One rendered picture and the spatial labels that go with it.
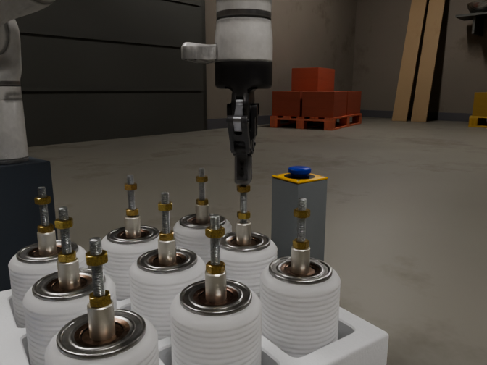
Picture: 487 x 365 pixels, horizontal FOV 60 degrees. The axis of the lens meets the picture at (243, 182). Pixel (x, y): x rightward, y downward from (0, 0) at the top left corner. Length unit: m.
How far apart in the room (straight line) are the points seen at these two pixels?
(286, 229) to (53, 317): 0.41
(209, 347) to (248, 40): 0.35
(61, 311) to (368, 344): 0.34
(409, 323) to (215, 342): 0.60
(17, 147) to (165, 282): 0.65
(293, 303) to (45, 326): 0.26
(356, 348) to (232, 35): 0.39
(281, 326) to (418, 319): 0.52
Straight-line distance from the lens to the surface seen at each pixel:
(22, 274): 0.60
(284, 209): 0.74
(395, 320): 0.97
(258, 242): 0.60
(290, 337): 0.51
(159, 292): 0.52
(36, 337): 0.51
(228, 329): 0.43
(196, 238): 0.67
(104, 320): 0.40
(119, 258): 0.63
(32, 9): 0.98
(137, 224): 0.64
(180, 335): 0.45
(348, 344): 0.53
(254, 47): 0.54
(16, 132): 1.08
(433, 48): 6.98
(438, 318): 1.01
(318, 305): 0.50
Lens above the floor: 0.46
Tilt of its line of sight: 12 degrees down
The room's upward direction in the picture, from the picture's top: straight up
